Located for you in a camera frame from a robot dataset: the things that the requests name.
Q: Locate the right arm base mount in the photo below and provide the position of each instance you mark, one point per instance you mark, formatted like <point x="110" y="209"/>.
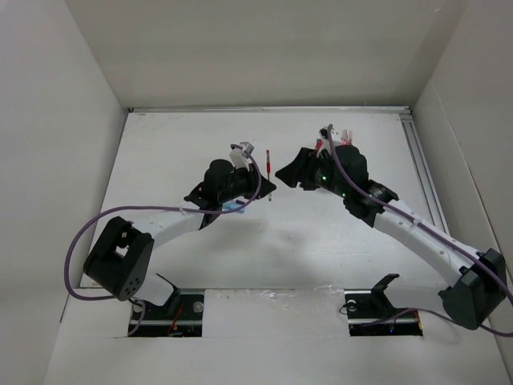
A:
<point x="371" y="314"/>

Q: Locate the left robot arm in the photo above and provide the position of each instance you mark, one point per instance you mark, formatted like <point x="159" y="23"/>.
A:
<point x="119" y="259"/>

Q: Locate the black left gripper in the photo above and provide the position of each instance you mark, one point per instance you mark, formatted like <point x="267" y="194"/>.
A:
<point x="252" y="179"/>

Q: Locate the light blue highlighter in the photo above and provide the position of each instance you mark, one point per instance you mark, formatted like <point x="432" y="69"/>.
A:
<point x="233" y="206"/>

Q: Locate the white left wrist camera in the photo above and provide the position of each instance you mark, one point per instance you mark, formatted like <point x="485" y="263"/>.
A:
<point x="240" y="154"/>

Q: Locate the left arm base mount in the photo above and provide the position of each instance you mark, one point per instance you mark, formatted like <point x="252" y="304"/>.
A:
<point x="161" y="309"/>

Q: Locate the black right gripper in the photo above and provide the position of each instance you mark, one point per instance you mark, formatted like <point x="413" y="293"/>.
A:
<point x="301" y="168"/>

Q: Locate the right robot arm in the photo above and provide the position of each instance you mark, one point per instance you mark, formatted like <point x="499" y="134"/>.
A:
<point x="477" y="281"/>

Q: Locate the white round divided container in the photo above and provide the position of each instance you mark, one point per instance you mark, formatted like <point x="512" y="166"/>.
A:
<point x="324" y="149"/>

